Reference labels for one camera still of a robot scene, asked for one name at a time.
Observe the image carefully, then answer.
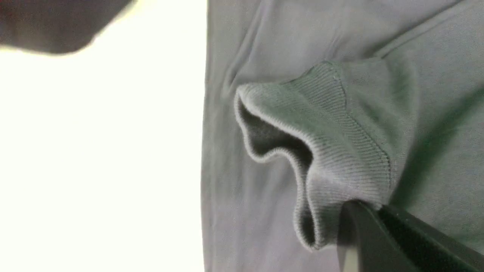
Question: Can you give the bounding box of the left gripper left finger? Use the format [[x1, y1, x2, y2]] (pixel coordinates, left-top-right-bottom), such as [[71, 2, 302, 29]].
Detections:
[[337, 200, 418, 272]]

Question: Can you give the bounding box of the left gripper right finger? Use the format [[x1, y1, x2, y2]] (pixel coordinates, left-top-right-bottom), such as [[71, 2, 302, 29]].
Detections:
[[378, 206, 484, 272]]

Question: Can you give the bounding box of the dark gray long-sleeve top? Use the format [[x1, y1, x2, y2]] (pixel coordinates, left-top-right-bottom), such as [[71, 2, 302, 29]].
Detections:
[[201, 0, 483, 272]]

